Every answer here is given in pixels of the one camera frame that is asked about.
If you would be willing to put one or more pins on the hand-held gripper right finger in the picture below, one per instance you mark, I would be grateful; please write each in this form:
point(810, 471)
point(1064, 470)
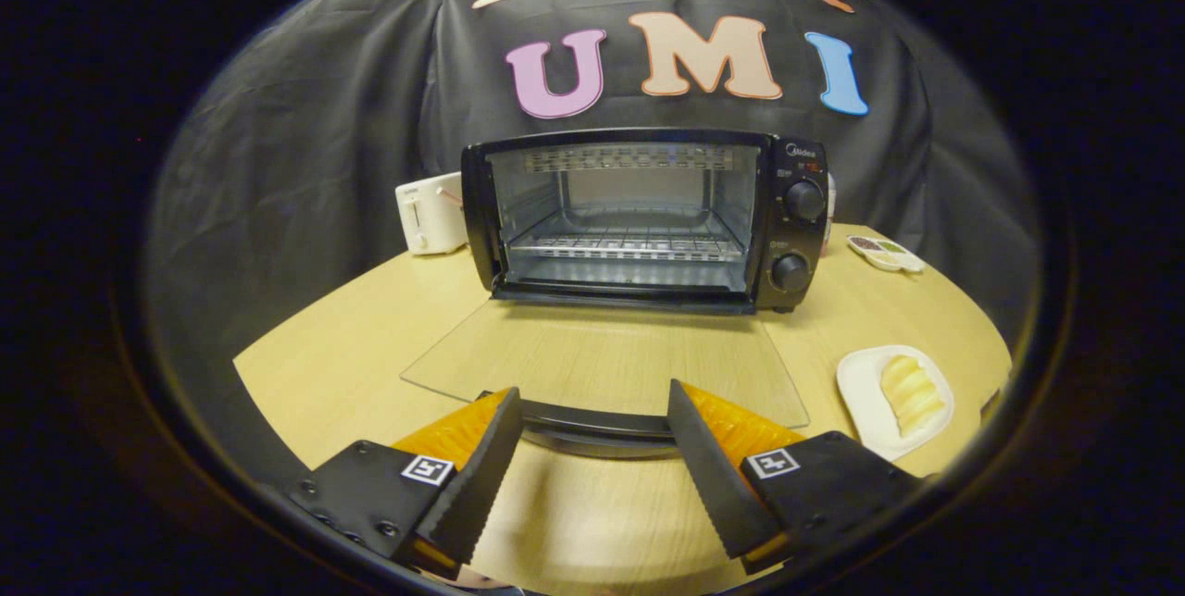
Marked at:
point(717, 485)

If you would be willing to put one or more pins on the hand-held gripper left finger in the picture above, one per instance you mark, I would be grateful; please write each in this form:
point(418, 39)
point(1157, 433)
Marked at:
point(477, 485)

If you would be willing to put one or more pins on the sliced yellow bread loaf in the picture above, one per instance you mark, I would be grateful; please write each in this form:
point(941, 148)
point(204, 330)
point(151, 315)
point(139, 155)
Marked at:
point(912, 392)

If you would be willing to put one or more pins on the black toaster oven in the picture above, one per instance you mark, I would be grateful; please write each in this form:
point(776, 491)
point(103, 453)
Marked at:
point(787, 161)

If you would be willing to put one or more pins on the white pop-up toaster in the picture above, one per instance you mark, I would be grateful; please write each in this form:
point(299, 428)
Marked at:
point(428, 217)

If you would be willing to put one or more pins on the white square plate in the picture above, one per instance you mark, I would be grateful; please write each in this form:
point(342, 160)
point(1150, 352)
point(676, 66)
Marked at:
point(861, 392)

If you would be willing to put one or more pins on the white divided condiment dish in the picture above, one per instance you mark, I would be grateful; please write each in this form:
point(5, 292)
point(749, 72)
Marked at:
point(887, 254)

